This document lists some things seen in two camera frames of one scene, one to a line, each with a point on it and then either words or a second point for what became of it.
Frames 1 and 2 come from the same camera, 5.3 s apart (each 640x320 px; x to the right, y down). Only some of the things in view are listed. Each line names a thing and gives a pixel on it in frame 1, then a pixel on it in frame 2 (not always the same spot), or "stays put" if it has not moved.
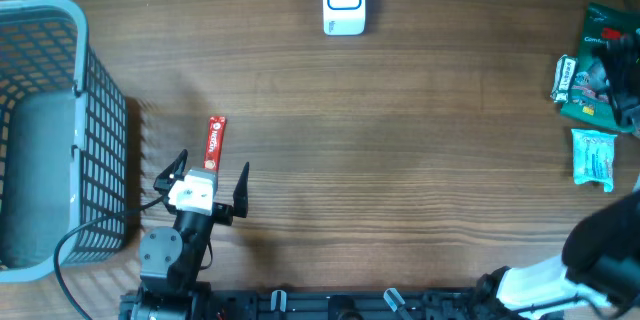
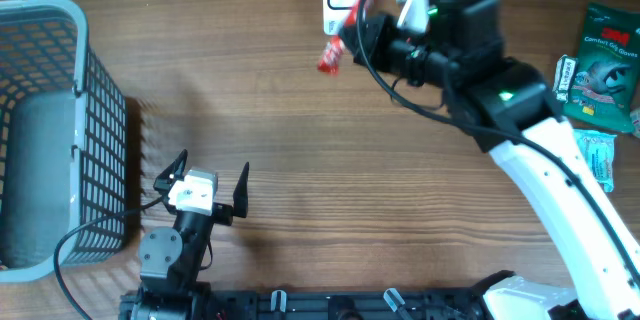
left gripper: x=224 y=214 stays put
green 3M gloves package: x=594 y=103 stays put
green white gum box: x=564 y=78 stays put
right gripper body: x=620 y=65 → x=389 y=48
